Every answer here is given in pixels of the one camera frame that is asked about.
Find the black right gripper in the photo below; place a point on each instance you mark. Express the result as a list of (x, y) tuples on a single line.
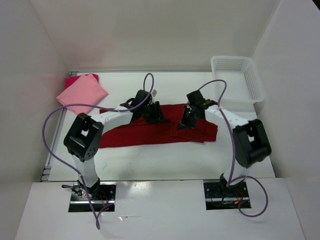
[(184, 123)]

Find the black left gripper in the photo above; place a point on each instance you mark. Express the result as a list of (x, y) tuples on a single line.
[(157, 116)]

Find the dark red t-shirt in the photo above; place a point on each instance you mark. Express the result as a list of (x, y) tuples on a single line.
[(142, 133)]

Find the light pink t-shirt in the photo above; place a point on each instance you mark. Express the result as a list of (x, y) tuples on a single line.
[(84, 91)]

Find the magenta t-shirt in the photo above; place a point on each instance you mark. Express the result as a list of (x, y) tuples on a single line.
[(72, 79)]

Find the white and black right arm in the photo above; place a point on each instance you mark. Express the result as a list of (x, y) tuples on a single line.
[(249, 140)]

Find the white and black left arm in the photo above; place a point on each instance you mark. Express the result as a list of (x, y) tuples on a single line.
[(83, 138)]

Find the white plastic basket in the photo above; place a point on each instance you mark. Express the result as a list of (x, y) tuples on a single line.
[(244, 84)]

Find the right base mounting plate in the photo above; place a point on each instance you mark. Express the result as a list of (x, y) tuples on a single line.
[(218, 199)]

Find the base mounting plate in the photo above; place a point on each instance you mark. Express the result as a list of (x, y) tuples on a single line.
[(218, 199), (103, 198)]

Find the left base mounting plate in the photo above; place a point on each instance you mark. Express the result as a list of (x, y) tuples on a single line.
[(103, 198)]

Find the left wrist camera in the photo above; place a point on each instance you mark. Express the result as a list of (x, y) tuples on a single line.
[(141, 99)]

